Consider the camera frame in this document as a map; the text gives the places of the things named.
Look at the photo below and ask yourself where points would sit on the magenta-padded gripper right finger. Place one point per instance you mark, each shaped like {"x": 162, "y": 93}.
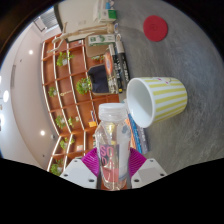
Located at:
{"x": 148, "y": 171}

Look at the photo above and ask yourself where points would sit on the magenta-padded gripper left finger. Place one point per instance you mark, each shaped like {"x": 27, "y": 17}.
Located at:
{"x": 78, "y": 173}

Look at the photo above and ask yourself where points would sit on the clear plastic water bottle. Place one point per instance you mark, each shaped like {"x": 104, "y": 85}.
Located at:
{"x": 111, "y": 143}

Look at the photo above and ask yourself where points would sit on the stack of colourful books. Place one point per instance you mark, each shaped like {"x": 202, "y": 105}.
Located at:
{"x": 140, "y": 136}

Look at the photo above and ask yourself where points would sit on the yellow striped white mug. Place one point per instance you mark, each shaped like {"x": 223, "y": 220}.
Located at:
{"x": 166, "y": 96}

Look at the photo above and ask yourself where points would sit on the wooden shelf unit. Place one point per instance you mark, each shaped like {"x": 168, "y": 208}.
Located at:
{"x": 66, "y": 96}

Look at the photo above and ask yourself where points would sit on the dark blue chair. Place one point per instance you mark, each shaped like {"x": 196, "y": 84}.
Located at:
{"x": 99, "y": 80}

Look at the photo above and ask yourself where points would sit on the stack of dark books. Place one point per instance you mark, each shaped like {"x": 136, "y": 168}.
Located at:
{"x": 120, "y": 70}

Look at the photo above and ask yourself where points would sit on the green and white carton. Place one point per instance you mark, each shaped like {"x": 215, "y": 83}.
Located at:
{"x": 101, "y": 40}

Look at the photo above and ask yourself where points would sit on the flat round red coaster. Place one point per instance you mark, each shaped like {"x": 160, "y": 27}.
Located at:
{"x": 155, "y": 28}

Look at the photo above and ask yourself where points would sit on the grey window curtain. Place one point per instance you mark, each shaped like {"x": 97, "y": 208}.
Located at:
{"x": 48, "y": 20}

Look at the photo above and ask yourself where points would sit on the green and white box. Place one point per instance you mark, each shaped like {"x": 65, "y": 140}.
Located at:
{"x": 109, "y": 15}

